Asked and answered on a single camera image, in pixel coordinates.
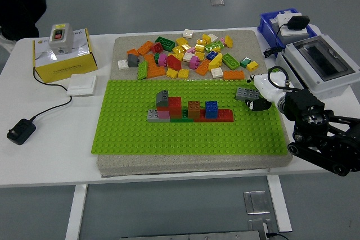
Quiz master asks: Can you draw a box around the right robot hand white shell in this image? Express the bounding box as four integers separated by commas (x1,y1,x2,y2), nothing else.
244,73,288,111

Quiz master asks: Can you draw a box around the grey eight-stud brick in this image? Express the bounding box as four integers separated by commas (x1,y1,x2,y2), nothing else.
235,87,261,102

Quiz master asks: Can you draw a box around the green studded baseplate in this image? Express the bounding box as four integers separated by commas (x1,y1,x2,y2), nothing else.
90,79,290,156

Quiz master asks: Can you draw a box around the orange long brick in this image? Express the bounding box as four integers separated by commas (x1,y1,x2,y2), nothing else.
222,70,246,81

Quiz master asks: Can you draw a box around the red long brick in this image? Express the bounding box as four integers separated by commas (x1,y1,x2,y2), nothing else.
193,108,235,123

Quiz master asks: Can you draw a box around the blue square brick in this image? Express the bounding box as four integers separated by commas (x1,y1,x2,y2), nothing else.
204,101,219,119

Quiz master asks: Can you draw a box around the brown square brick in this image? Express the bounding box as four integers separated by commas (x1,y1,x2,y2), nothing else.
187,101,201,119

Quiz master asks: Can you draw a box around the dark green flat brick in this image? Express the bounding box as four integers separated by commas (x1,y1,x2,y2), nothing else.
170,110,195,123

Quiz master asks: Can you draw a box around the red square brick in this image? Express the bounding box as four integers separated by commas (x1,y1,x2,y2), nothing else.
168,96,182,109

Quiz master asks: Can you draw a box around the red slope brick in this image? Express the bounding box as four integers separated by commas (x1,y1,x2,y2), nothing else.
166,55,182,71

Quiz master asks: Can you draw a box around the dark green six-stud brick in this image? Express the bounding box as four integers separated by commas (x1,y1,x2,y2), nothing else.
155,36,176,52

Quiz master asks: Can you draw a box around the large orange brick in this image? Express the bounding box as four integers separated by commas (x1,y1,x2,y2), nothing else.
143,53,167,79

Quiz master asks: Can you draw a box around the light grey brick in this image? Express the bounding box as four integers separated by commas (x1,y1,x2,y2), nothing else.
146,109,171,123

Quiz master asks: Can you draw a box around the dark grey slope brick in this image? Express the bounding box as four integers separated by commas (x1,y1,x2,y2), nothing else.
127,53,141,68

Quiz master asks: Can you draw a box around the white socket block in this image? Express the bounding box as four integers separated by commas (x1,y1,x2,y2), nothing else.
277,23,309,38

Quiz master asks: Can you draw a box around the blue plastic bin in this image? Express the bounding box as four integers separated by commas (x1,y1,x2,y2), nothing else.
258,7,318,58

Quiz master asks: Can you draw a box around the black charger plug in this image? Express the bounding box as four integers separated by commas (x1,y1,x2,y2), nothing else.
287,15,311,30

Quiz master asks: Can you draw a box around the metal floor plate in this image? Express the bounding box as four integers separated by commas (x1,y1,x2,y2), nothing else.
243,191,271,215
247,218,279,234

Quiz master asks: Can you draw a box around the white table leg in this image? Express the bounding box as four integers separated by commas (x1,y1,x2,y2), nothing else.
65,185,88,240
267,171,293,233

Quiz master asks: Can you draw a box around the grey-brown foam mat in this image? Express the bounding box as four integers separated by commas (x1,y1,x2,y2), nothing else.
96,29,293,179

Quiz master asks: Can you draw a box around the grey metal base bar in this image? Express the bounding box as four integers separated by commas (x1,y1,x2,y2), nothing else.
119,230,268,240

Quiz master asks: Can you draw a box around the yellow cardboard box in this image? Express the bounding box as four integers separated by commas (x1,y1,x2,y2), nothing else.
31,28,98,84

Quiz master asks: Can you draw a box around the black power adapter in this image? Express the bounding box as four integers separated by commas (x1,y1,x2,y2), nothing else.
6,118,37,147

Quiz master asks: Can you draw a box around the thin black cable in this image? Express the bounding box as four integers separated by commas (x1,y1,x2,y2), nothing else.
263,21,290,58

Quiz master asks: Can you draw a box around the grey enclosure with clear lid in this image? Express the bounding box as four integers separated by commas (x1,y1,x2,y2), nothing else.
274,34,360,101

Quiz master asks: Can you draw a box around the white switch module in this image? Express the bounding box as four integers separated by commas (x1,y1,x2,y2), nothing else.
277,9,303,22

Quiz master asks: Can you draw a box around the black floor cable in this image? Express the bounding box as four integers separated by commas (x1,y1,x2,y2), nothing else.
265,231,290,239

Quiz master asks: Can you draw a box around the white wall switch panel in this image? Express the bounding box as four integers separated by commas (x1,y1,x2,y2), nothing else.
66,74,98,97

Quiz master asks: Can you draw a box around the grey push-button switch box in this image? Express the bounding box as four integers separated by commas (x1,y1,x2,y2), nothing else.
48,23,75,55

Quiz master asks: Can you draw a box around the black power cord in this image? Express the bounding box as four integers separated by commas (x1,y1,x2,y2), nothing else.
29,67,73,123

